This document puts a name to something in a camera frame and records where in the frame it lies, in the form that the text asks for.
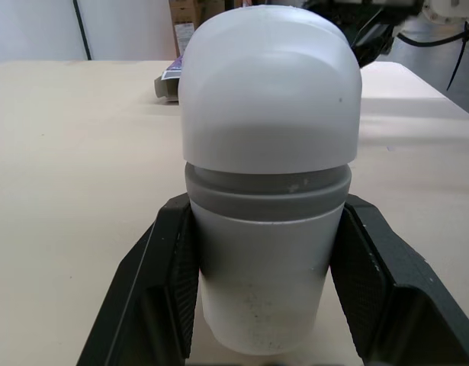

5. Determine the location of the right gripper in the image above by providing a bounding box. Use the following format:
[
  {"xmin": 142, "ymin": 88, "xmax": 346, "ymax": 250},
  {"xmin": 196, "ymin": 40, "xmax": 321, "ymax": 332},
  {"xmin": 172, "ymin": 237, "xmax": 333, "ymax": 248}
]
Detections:
[{"xmin": 349, "ymin": 23, "xmax": 396, "ymax": 66}]

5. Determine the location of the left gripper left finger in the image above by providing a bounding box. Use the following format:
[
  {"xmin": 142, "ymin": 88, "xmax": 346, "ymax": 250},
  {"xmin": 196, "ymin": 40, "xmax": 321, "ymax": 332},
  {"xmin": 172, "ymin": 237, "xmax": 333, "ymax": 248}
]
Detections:
[{"xmin": 75, "ymin": 197, "xmax": 201, "ymax": 366}]

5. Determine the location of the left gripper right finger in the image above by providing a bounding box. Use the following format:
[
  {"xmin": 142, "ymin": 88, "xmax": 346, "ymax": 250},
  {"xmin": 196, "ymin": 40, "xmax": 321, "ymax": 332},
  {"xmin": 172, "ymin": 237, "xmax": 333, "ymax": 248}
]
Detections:
[{"xmin": 330, "ymin": 201, "xmax": 469, "ymax": 366}]

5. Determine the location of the grey soap case white lid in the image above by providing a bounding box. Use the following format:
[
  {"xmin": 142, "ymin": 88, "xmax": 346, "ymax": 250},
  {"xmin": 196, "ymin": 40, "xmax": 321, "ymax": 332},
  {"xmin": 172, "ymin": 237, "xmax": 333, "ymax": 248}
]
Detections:
[{"xmin": 178, "ymin": 5, "xmax": 363, "ymax": 358}]

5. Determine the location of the purple and white soap pack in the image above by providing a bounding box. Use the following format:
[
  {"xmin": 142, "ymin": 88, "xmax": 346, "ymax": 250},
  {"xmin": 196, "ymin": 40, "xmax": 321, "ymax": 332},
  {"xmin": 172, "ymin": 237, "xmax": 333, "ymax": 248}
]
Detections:
[{"xmin": 153, "ymin": 55, "xmax": 186, "ymax": 104}]

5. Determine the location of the brown cardboard box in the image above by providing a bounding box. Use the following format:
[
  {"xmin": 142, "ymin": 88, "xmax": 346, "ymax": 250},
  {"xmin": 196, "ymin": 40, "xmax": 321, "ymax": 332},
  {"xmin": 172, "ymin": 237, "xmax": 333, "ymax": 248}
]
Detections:
[{"xmin": 169, "ymin": 0, "xmax": 226, "ymax": 59}]

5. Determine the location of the black cable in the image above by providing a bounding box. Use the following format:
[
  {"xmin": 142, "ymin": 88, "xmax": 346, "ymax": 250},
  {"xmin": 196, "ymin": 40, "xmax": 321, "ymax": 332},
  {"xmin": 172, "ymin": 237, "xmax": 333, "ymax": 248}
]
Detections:
[
  {"xmin": 395, "ymin": 21, "xmax": 469, "ymax": 92},
  {"xmin": 72, "ymin": 0, "xmax": 94, "ymax": 61}
]

